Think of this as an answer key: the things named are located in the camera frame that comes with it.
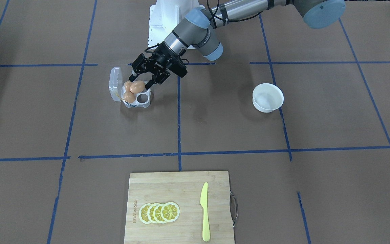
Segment clear plastic egg carton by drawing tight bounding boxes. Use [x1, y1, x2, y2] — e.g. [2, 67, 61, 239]
[108, 67, 151, 108]

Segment white round bowl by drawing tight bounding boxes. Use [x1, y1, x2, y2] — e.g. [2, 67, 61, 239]
[252, 83, 284, 113]

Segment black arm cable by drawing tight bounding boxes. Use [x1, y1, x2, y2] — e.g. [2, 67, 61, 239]
[207, 0, 263, 23]

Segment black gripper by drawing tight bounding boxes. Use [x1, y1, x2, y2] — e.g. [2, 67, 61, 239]
[129, 41, 188, 90]

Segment brown egg from bowl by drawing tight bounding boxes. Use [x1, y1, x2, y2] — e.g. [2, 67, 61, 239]
[130, 80, 146, 94]

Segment brown egg carton slot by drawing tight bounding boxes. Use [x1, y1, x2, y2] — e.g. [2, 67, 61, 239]
[123, 92, 136, 103]
[123, 81, 132, 92]

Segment brown egg rear carton slot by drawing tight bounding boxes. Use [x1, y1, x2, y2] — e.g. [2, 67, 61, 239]
[123, 81, 132, 92]

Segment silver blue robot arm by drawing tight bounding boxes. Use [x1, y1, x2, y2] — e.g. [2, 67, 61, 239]
[128, 0, 346, 89]

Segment bamboo cutting board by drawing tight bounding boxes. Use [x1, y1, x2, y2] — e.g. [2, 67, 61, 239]
[124, 170, 235, 244]

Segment yellow plastic knife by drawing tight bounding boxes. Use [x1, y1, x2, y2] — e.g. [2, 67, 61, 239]
[200, 182, 211, 242]

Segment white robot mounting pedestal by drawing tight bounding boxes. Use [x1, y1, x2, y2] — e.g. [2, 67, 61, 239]
[148, 0, 205, 47]

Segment brown egg front carton slot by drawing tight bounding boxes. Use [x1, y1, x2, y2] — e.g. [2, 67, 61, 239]
[123, 92, 136, 103]

